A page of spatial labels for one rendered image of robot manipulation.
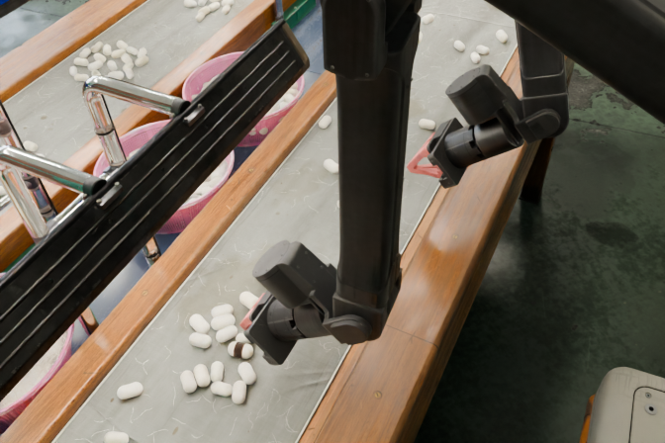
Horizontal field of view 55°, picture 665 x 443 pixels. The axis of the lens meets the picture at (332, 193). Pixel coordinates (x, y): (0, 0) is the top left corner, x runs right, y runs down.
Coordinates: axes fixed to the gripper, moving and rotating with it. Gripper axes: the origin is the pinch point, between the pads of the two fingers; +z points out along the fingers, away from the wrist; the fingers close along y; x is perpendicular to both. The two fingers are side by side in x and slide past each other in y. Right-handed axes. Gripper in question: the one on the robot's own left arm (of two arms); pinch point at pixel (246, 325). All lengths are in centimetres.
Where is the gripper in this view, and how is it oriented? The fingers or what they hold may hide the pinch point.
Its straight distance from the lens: 91.9
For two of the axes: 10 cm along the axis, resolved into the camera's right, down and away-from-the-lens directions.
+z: -6.4, 2.5, 7.2
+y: -4.6, 6.3, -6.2
